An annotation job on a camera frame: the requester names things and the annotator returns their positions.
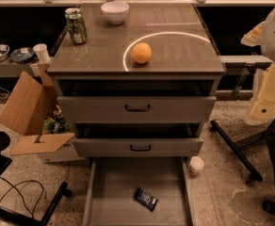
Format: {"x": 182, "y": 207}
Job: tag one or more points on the top grey drawer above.
{"x": 136, "y": 101}

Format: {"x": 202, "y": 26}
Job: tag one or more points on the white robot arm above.
{"x": 263, "y": 106}

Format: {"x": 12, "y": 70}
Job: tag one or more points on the dark blue snack bar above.
{"x": 145, "y": 199}

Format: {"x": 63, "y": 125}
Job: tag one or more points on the green soda can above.
{"x": 76, "y": 25}

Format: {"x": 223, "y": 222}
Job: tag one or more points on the white paper cup on shelf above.
{"x": 42, "y": 53}

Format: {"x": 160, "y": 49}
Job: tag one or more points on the orange fruit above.
{"x": 141, "y": 53}

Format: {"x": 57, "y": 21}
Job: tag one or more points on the grey drawer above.
{"x": 136, "y": 101}
{"x": 114, "y": 181}
{"x": 137, "y": 140}

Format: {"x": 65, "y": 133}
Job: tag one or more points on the grey drawer cabinet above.
{"x": 182, "y": 49}

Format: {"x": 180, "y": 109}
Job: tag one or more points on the blue patterned bowl right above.
{"x": 22, "y": 55}

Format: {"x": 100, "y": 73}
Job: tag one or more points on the bottom grey drawer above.
{"x": 114, "y": 181}

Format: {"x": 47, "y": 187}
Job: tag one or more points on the black cart frame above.
{"x": 22, "y": 220}

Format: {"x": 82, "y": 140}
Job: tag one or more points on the white paper cup on floor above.
{"x": 196, "y": 165}

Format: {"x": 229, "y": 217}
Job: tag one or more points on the middle grey drawer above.
{"x": 137, "y": 140}

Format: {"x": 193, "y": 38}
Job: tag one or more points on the open cardboard box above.
{"x": 25, "y": 111}

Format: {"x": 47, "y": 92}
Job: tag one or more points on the white bowl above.
{"x": 115, "y": 12}

